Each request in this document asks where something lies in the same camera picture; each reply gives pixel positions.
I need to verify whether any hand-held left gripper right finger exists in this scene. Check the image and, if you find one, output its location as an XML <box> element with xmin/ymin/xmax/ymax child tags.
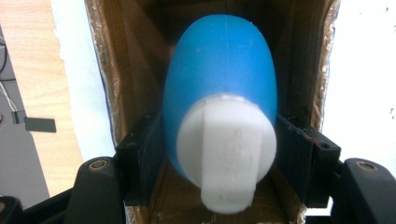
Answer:
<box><xmin>275</xmin><ymin>115</ymin><xmax>342</xmax><ymax>209</ymax></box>

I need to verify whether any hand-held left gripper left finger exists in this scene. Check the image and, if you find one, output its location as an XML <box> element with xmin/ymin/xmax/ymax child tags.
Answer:
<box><xmin>115</xmin><ymin>112</ymin><xmax>164</xmax><ymax>208</ymax></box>

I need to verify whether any blue cardboard box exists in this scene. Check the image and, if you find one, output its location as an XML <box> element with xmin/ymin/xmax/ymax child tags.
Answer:
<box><xmin>84</xmin><ymin>0</ymin><xmax>340</xmax><ymax>224</ymax></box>

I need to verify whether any blue bottle with white cap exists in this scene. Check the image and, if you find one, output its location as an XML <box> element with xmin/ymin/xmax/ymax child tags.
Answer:
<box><xmin>162</xmin><ymin>13</ymin><xmax>278</xmax><ymax>216</ymax></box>

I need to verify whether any white table mat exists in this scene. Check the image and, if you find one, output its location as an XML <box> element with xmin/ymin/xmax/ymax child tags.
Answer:
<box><xmin>50</xmin><ymin>0</ymin><xmax>396</xmax><ymax>171</ymax></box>

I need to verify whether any black tape piece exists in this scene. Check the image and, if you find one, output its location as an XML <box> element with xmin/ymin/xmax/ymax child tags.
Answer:
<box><xmin>11</xmin><ymin>110</ymin><xmax>58</xmax><ymax>133</ymax></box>

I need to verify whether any tangle of black cables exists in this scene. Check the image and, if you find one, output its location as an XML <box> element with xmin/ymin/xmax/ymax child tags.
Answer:
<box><xmin>0</xmin><ymin>35</ymin><xmax>18</xmax><ymax>115</ymax></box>

